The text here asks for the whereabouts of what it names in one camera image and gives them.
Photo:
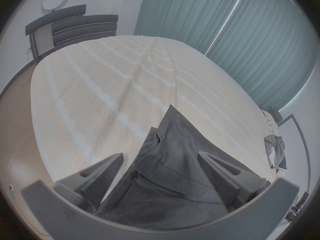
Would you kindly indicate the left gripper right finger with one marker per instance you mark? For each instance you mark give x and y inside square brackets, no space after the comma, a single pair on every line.
[220,179]

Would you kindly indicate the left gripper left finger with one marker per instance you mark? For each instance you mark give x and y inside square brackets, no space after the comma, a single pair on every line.
[100,181]

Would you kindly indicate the black T-shirt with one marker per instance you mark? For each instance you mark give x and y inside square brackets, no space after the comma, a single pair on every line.
[170,179]

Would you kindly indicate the pile of clothes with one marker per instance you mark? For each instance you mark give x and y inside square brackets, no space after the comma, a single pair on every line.
[276,149]

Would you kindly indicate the bed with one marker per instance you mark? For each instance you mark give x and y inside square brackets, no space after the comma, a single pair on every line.
[100,84]

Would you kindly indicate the white printed pillow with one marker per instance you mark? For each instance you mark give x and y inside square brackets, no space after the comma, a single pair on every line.
[271,124]

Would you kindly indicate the grey bedside table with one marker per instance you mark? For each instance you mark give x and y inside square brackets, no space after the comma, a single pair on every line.
[271,111]

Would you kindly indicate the blue-green curtain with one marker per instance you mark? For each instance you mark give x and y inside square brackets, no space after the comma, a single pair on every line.
[262,46]
[180,16]

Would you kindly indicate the black chest of drawers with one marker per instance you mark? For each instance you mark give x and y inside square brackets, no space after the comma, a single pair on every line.
[85,29]

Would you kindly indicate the black dressing table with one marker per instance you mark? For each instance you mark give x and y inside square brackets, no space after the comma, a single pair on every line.
[42,24]

